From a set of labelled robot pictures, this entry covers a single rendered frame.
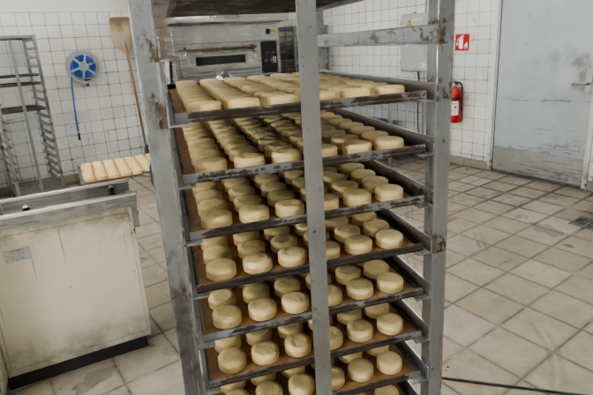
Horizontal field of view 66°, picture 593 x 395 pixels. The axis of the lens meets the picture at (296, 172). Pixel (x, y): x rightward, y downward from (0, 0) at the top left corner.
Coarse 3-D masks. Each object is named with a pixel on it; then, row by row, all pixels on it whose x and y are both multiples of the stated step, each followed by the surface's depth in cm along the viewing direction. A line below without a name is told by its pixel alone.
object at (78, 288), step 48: (0, 240) 210; (48, 240) 219; (96, 240) 230; (0, 288) 215; (48, 288) 224; (96, 288) 235; (144, 288) 247; (0, 336) 219; (48, 336) 229; (96, 336) 240; (144, 336) 256
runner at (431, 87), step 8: (320, 72) 126; (328, 72) 120; (336, 72) 114; (344, 72) 109; (376, 80) 94; (384, 80) 90; (392, 80) 87; (400, 80) 84; (408, 80) 82; (416, 80) 79; (408, 88) 82; (416, 88) 79; (424, 88) 77; (432, 88) 74; (432, 96) 75
